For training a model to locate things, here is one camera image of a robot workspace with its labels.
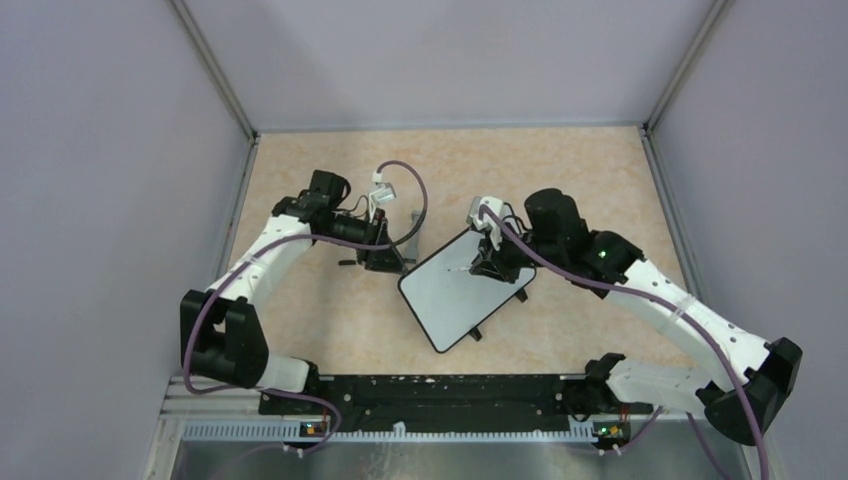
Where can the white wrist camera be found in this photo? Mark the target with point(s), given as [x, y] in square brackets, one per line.
[486, 214]
[380, 193]

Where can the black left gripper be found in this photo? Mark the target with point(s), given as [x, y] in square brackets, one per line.
[384, 260]

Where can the white cable duct strip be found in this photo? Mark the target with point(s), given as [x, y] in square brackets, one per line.
[287, 431]

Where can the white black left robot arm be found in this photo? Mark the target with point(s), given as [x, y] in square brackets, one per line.
[221, 335]

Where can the white board with black frame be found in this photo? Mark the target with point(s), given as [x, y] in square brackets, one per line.
[449, 306]

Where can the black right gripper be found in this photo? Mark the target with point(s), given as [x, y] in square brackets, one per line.
[487, 254]

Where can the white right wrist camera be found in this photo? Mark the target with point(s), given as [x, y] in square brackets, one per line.
[486, 214]

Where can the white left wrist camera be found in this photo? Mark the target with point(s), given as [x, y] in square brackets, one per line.
[380, 193]

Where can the grey plastic block rod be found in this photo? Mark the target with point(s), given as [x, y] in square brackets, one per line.
[411, 249]

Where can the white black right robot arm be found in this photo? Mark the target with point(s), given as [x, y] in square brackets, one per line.
[740, 380]

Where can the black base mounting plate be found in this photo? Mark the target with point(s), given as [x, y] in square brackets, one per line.
[455, 403]

